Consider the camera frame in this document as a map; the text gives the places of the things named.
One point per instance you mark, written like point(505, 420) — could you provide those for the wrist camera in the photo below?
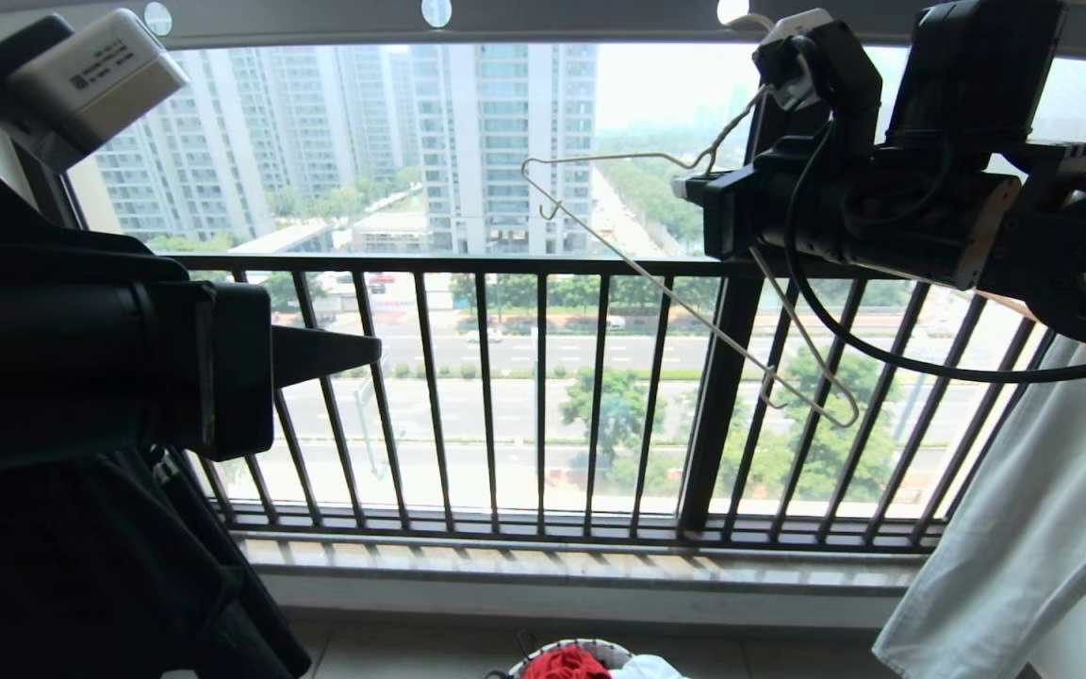
point(90, 85)
point(826, 66)

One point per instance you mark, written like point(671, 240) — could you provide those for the high-rise apartment building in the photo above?
point(505, 141)
point(222, 141)

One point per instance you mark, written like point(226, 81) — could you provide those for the black hanging garment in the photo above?
point(81, 575)

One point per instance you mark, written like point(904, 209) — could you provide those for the white crumpled garment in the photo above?
point(647, 670)

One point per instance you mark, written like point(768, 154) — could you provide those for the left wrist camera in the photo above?
point(90, 85)

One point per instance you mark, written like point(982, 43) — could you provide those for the red garment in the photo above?
point(567, 666)

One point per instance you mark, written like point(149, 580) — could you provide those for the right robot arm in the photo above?
point(977, 75)

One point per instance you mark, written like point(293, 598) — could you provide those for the black metal balcony railing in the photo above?
point(722, 377)

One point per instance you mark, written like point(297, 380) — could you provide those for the laundry basket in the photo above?
point(543, 653)

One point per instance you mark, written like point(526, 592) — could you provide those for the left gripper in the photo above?
point(81, 368)

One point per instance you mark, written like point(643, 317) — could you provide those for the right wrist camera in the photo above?
point(826, 66)

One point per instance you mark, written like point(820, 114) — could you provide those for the white hanging garment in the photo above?
point(1024, 547)

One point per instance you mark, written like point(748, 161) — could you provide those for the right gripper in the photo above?
point(882, 226)

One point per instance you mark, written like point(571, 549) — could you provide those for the wooden hanger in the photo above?
point(1085, 341)

